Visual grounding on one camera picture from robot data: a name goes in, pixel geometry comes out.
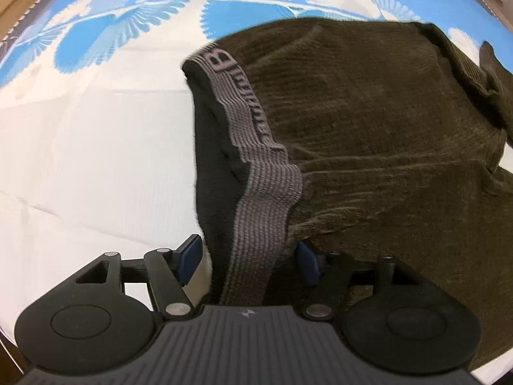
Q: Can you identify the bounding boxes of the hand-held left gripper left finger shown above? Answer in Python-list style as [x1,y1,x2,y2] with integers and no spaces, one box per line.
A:
[74,235,203,318]

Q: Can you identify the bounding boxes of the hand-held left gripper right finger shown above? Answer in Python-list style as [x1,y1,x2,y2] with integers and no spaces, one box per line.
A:
[296,241,426,321]

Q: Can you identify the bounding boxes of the brown corduroy pants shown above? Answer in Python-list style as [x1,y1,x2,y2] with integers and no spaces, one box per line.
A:
[182,18,513,372]

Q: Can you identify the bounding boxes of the blue white printed bed sheet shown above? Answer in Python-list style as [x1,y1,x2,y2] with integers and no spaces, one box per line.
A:
[0,0,513,382]

